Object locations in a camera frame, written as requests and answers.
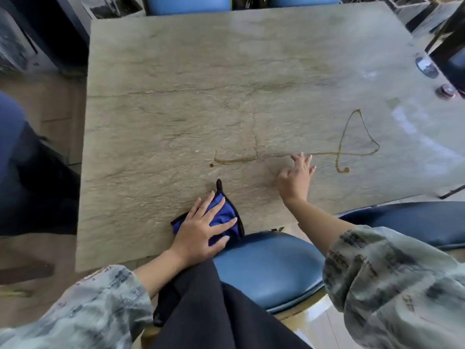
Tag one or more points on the blue padded chair gold frame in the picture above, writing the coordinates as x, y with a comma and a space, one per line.
270, 268

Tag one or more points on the person's left thumb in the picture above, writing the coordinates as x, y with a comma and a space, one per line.
220, 242

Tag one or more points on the person's black trousers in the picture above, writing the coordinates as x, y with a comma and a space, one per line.
218, 308

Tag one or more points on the small dark jar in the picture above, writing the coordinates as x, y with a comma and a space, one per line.
446, 92

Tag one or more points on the brown sauce spill line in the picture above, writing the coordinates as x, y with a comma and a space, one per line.
358, 152

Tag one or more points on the person's left middle finger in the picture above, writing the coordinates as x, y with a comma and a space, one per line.
219, 210

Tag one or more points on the person's left little finger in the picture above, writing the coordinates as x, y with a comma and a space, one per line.
195, 207

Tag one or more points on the person's right thumb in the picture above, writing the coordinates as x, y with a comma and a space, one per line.
282, 175

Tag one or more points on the person's left forearm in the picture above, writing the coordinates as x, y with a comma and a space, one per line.
90, 305

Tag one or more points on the person's right middle finger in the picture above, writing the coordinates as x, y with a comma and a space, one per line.
307, 163

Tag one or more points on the person's right forearm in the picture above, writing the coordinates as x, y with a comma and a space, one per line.
381, 279

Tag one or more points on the black table foot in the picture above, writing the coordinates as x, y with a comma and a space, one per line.
452, 192

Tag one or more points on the person's left hand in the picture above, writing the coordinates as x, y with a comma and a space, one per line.
194, 236

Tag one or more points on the person's right hand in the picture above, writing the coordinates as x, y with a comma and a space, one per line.
295, 183

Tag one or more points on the dark chair with black frame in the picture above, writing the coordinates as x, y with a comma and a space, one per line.
450, 50

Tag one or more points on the blue cloth with black trim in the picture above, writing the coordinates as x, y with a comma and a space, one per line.
227, 214

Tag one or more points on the clear glass lid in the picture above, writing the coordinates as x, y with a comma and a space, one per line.
427, 67

